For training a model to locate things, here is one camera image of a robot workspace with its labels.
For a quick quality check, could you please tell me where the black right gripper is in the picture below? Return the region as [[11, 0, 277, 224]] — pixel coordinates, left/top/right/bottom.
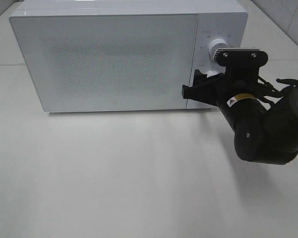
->
[[182, 67, 263, 114]]

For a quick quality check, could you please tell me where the white microwave knob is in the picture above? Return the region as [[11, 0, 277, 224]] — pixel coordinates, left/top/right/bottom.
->
[[207, 37, 228, 61], [206, 70, 219, 77]]

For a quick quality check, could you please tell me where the white microwave door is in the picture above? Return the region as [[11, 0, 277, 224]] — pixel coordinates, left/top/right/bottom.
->
[[10, 14, 198, 113]]

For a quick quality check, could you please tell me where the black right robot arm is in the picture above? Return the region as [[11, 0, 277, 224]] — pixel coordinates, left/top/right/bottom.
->
[[182, 68, 298, 165]]

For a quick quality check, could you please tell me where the white microwave oven body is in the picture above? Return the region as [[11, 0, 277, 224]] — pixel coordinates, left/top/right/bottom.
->
[[9, 0, 248, 110]]

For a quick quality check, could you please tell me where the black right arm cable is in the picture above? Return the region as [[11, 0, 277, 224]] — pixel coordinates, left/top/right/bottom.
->
[[257, 74, 298, 105]]

